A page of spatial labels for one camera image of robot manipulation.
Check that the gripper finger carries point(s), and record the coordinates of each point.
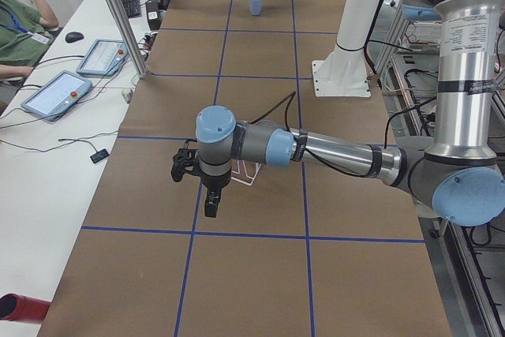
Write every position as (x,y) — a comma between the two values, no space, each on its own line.
(209,204)
(216,202)

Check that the light blue plastic cup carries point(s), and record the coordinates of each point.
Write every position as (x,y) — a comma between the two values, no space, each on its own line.
(255,7)

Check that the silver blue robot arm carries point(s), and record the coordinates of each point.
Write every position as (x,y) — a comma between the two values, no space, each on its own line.
(453,174)

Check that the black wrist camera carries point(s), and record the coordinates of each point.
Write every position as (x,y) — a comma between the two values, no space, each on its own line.
(185,161)

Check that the black computer mouse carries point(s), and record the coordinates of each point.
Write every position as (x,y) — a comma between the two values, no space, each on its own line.
(73,37)

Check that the small black usb device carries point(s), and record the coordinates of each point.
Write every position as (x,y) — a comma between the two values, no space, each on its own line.
(99,156)

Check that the aluminium frame post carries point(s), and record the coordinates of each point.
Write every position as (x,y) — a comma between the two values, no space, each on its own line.
(121,20)

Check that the person in green shirt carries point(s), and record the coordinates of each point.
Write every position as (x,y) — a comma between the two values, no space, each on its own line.
(25,36)

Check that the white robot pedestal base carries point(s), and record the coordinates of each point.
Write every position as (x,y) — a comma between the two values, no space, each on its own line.
(343,72)

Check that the white wire cup holder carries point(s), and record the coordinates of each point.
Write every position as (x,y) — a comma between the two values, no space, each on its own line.
(244,172)

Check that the near teach pendant tablet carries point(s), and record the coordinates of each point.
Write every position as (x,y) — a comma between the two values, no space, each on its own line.
(57,96)

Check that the far teach pendant tablet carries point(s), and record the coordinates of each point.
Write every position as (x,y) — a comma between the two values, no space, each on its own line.
(104,58)

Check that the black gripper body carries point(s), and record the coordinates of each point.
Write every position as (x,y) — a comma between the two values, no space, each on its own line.
(215,183)

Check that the red cylinder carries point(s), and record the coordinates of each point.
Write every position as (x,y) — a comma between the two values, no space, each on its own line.
(24,309)

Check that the teach pendant tablet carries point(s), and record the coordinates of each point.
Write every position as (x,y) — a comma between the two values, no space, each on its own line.
(104,58)
(57,96)

